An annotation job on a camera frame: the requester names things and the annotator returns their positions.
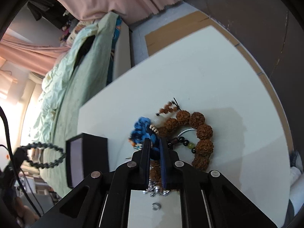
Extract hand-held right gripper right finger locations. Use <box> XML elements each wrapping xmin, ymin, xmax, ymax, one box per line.
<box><xmin>159</xmin><ymin>138</ymin><xmax>279</xmax><ymax>228</ymax></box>

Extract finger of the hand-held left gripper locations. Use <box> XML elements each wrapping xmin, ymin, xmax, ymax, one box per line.
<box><xmin>10</xmin><ymin>155</ymin><xmax>30</xmax><ymax>172</ymax></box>
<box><xmin>15</xmin><ymin>146</ymin><xmax>31</xmax><ymax>157</ymax></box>

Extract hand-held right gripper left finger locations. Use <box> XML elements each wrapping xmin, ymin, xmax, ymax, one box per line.
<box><xmin>31</xmin><ymin>141</ymin><xmax>152</xmax><ymax>228</ymax></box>

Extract silver chain bracelet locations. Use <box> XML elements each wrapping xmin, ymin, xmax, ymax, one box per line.
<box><xmin>142</xmin><ymin>180</ymin><xmax>170</xmax><ymax>196</ymax></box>

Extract dark bracelet with green bead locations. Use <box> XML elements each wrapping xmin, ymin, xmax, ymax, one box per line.
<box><xmin>167</xmin><ymin>136</ymin><xmax>197</xmax><ymax>154</ymax></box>

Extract blue bead bracelet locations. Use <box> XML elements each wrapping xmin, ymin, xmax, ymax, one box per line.
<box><xmin>128</xmin><ymin>116</ymin><xmax>162</xmax><ymax>161</ymax></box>

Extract silver bangle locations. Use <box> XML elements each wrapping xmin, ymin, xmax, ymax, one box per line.
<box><xmin>177</xmin><ymin>128</ymin><xmax>197</xmax><ymax>138</ymax></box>

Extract black jewelry box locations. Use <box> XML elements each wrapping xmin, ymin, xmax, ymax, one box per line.
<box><xmin>65</xmin><ymin>133</ymin><xmax>110</xmax><ymax>188</ymax></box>

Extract large brown seed bracelet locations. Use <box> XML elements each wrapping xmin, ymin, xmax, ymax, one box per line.
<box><xmin>149</xmin><ymin>110</ymin><xmax>213</xmax><ymax>183</ymax></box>

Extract small brown bead bracelet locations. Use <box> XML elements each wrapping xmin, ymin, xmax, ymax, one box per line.
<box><xmin>155</xmin><ymin>97</ymin><xmax>183</xmax><ymax>118</ymax></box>

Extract person's left hand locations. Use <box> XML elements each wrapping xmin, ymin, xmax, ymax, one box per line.
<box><xmin>17</xmin><ymin>205</ymin><xmax>40</xmax><ymax>227</ymax></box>

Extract beige headboard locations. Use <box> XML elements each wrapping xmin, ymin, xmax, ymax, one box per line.
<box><xmin>22</xmin><ymin>72</ymin><xmax>45</xmax><ymax>148</ymax></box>

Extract bed with green bedding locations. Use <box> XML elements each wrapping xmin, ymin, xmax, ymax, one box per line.
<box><xmin>39</xmin><ymin>13</ymin><xmax>119</xmax><ymax>196</ymax></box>

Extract light green duvet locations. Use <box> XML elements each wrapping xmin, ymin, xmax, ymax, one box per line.
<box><xmin>28</xmin><ymin>12</ymin><xmax>119</xmax><ymax>145</ymax></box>

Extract draped pink curtain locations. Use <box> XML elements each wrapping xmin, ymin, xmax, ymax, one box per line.
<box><xmin>0</xmin><ymin>34</ymin><xmax>72</xmax><ymax>76</ymax></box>

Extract black cloth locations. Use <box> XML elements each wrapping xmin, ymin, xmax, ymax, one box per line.
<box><xmin>75</xmin><ymin>36</ymin><xmax>95</xmax><ymax>67</ymax></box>

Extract pile of plush toys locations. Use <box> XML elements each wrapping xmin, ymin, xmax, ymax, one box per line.
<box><xmin>59</xmin><ymin>19</ymin><xmax>72</xmax><ymax>44</ymax></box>

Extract blue printed bedsheet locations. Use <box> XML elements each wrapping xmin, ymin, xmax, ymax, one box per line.
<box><xmin>106</xmin><ymin>17</ymin><xmax>124</xmax><ymax>84</ymax></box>

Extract brown cardboard sheet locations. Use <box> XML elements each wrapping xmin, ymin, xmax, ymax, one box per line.
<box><xmin>209</xmin><ymin>17</ymin><xmax>239</xmax><ymax>48</ymax></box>
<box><xmin>145</xmin><ymin>11</ymin><xmax>211</xmax><ymax>58</ymax></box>
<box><xmin>235</xmin><ymin>45</ymin><xmax>264</xmax><ymax>77</ymax></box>
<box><xmin>258</xmin><ymin>73</ymin><xmax>295</xmax><ymax>153</ymax></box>

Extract printed pillow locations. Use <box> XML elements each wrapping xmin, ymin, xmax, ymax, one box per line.
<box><xmin>69</xmin><ymin>21</ymin><xmax>96</xmax><ymax>44</ymax></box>

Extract white shoe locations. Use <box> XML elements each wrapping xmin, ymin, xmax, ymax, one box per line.
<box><xmin>288</xmin><ymin>150</ymin><xmax>304</xmax><ymax>174</ymax></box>

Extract hanging dark clothes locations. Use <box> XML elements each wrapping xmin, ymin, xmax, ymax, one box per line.
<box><xmin>27</xmin><ymin>0</ymin><xmax>72</xmax><ymax>29</ymax></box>

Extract thick black cable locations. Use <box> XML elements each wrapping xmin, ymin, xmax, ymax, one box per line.
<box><xmin>0</xmin><ymin>106</ymin><xmax>42</xmax><ymax>218</ymax></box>

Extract beige bed frame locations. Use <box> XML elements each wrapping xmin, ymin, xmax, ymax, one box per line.
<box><xmin>112</xmin><ymin>20</ymin><xmax>132</xmax><ymax>82</ymax></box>

